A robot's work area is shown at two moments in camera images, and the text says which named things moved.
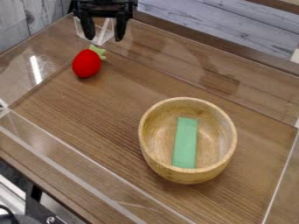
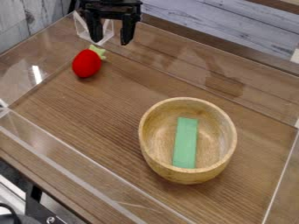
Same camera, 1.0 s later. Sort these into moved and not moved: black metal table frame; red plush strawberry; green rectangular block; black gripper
Moved: black gripper
Not moved: red plush strawberry; green rectangular block; black metal table frame
